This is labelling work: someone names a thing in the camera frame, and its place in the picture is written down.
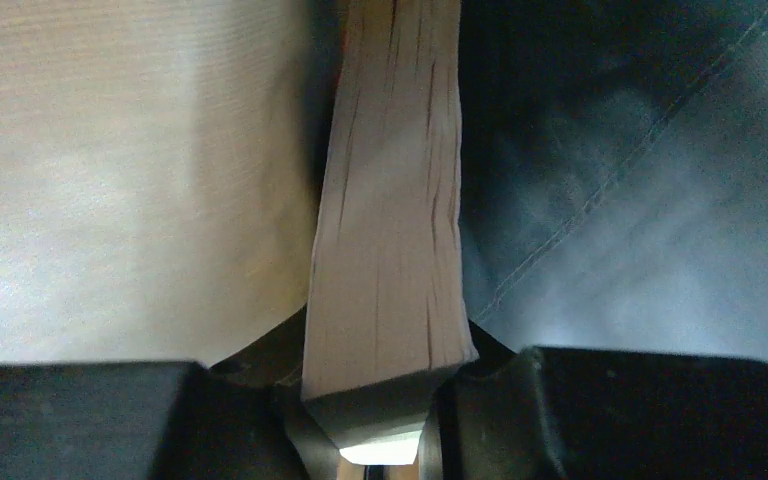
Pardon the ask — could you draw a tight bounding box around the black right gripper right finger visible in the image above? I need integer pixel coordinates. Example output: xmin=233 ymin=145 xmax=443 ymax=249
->
xmin=423 ymin=347 xmax=768 ymax=479

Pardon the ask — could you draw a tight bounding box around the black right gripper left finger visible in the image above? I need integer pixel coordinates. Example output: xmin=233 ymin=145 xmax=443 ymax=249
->
xmin=0 ymin=360 xmax=206 ymax=480

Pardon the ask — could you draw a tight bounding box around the floral cover book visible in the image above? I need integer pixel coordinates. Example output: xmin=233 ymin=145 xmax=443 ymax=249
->
xmin=301 ymin=1 xmax=478 ymax=465

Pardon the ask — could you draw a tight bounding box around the beige canvas backpack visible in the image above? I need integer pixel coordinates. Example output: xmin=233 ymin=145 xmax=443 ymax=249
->
xmin=0 ymin=1 xmax=768 ymax=365

